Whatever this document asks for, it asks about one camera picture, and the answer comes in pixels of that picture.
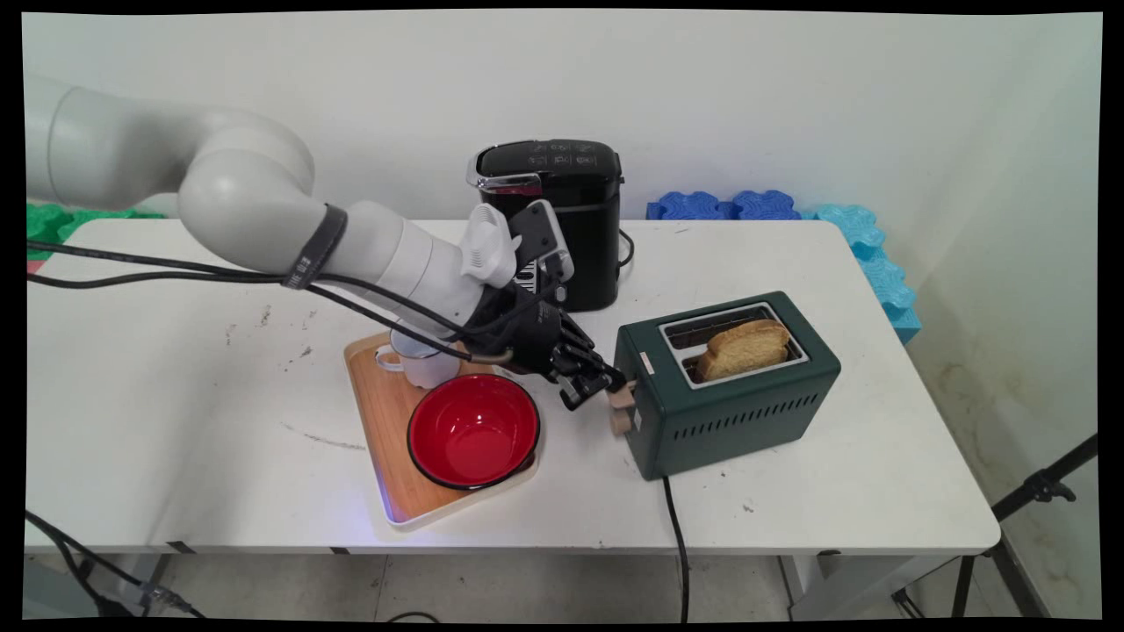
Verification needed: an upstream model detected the black velcro strap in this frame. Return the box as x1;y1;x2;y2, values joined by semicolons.
280;204;349;291

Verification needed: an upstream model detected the grey table leg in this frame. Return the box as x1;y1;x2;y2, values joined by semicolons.
132;553;178;615

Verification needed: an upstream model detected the white enamel mug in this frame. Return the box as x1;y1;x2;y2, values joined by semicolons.
375;330;463;391

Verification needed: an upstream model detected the black tripod stand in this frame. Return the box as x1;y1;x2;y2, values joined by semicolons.
891;434;1099;621

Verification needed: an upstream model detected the black coffee machine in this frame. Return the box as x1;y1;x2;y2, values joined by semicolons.
466;139;626;313

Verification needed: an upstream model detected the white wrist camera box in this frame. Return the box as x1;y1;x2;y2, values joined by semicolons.
459;199;577;291

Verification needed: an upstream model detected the blue foam mat piece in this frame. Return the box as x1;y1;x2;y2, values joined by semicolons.
647;191;740;221
733;190;805;221

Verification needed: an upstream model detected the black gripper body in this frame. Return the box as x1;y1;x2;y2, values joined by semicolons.
479;292;587;377

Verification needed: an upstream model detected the black toaster power cable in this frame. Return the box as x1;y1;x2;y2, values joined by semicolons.
661;474;693;624

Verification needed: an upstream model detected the dark green toaster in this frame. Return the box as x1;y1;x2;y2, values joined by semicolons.
614;291;843;482

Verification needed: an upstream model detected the cyan foam mat piece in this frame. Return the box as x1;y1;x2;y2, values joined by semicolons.
799;204;887;257
856;250;924;346

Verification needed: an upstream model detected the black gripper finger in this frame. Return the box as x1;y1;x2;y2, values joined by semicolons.
566;328;629;393
552;367;609;413

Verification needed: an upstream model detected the toast bread slice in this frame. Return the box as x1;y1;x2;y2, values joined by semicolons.
695;319;792;384

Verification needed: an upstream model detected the green foam mat piece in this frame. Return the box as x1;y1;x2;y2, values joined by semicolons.
26;204;78;262
72;205;168;221

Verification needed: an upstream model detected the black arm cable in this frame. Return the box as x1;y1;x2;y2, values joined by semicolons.
26;239;517;364

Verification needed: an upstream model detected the red enamel bowl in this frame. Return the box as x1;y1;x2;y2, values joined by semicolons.
407;373;543;492

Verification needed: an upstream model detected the wooden serving tray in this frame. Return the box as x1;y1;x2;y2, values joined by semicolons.
343;332;539;531

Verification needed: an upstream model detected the black floor cable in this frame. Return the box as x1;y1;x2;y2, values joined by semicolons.
24;509;208;620

